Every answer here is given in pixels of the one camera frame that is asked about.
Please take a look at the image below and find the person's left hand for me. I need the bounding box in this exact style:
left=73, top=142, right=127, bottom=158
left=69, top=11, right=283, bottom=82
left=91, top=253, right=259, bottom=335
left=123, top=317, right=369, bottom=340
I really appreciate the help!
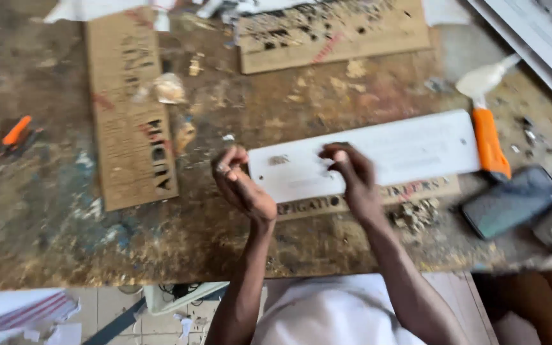
left=211, top=146, right=278, bottom=224

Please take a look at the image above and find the person's right hand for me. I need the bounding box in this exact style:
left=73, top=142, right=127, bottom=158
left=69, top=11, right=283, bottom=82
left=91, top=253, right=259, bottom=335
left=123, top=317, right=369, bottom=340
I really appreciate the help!
left=318, top=142, right=385, bottom=222

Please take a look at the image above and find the white rectangular plastic sign plate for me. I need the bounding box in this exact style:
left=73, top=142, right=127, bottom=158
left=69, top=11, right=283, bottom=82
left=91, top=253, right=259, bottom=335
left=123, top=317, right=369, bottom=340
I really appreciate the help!
left=247, top=109, right=482, bottom=204

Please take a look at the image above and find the narrow cardboard letter stencil strip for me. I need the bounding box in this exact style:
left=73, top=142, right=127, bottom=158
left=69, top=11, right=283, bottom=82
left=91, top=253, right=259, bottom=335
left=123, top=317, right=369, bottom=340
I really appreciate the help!
left=276, top=174, right=462, bottom=221

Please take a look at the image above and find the crumpled clear tape piece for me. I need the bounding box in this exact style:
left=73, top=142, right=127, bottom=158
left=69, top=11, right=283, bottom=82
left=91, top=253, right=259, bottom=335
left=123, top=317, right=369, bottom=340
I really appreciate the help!
left=153, top=73, right=187, bottom=104

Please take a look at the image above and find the pile of cardboard scraps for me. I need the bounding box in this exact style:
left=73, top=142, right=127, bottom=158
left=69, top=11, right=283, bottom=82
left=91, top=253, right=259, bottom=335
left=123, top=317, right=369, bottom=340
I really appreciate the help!
left=390, top=198, right=442, bottom=235

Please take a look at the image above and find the tall cardboard letter stencil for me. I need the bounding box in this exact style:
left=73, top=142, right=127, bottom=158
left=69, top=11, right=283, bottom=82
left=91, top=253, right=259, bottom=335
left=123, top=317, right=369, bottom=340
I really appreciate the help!
left=84, top=7, right=180, bottom=212

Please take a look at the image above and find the wide cardboard stencil black paint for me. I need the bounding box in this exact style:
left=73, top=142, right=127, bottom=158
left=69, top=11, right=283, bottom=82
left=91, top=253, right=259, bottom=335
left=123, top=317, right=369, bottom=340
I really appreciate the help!
left=237, top=0, right=431, bottom=75

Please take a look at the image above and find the white plastic container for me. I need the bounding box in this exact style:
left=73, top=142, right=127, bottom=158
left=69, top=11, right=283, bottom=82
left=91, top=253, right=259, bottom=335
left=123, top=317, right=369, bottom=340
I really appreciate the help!
left=142, top=281, right=230, bottom=316

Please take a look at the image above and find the person's white shirt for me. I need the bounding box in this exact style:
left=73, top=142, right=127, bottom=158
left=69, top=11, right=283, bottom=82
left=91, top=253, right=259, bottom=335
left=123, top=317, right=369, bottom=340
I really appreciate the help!
left=251, top=273, right=426, bottom=345

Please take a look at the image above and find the small white paper sheet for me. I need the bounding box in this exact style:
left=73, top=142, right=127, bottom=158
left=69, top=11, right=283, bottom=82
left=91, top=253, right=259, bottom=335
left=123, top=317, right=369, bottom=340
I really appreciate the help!
left=422, top=0, right=471, bottom=27

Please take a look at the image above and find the black smartphone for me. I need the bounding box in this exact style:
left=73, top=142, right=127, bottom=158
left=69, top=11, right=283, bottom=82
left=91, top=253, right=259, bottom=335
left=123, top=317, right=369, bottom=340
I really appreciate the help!
left=460, top=166, right=552, bottom=241

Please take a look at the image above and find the orange utility knife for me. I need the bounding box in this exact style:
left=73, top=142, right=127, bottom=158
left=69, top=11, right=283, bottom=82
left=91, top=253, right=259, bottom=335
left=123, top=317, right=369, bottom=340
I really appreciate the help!
left=0, top=115, right=43, bottom=159

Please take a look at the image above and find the white framed panel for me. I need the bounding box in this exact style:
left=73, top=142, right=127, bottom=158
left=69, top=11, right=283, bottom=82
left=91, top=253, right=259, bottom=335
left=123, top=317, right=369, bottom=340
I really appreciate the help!
left=467, top=0, right=552, bottom=121

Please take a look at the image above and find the white cloth with red stripes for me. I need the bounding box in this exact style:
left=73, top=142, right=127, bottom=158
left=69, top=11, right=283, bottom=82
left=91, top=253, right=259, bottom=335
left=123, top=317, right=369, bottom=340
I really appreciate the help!
left=0, top=287, right=82, bottom=345

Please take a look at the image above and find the orange handled white scraper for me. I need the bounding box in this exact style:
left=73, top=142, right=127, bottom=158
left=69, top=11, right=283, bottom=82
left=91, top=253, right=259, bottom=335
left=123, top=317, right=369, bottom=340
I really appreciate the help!
left=455, top=53, right=522, bottom=181

